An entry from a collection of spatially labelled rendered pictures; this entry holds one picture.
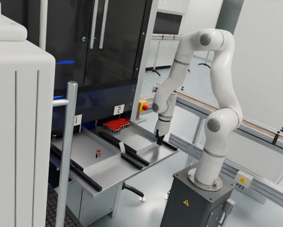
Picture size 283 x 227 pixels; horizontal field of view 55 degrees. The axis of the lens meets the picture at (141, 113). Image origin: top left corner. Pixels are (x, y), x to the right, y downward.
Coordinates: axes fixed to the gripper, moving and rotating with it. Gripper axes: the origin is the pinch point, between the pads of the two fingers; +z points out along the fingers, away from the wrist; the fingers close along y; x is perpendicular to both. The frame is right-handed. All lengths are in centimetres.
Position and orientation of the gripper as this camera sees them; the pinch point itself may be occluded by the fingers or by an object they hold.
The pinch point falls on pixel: (159, 141)
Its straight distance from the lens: 166.0
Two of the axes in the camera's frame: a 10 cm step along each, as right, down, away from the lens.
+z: -1.6, 9.1, 3.7
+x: 7.5, 3.6, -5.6
